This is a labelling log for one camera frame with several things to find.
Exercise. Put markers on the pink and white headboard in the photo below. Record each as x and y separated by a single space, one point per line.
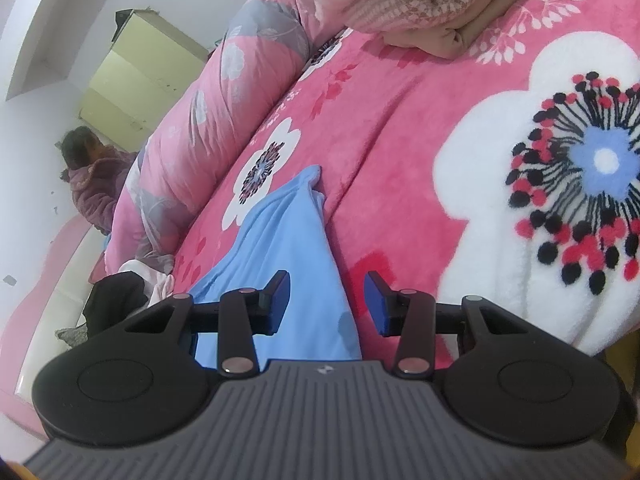
45 300

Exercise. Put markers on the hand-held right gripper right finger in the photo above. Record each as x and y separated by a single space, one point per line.
376 305

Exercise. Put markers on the pale yellow wardrobe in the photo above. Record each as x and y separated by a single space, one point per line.
140 85

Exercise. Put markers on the pink floral blanket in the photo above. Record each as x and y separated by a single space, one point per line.
400 150

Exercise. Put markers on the beige folded cloth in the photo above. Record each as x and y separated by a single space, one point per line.
450 40

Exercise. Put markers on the pink and grey quilt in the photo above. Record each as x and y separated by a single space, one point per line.
215 110

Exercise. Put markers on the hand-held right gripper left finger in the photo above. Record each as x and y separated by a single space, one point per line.
281 302

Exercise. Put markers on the blue t-shirt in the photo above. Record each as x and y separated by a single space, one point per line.
295 240

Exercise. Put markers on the black garment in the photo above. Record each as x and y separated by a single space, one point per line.
115 300

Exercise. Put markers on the grey garment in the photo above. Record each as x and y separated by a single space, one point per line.
72 337

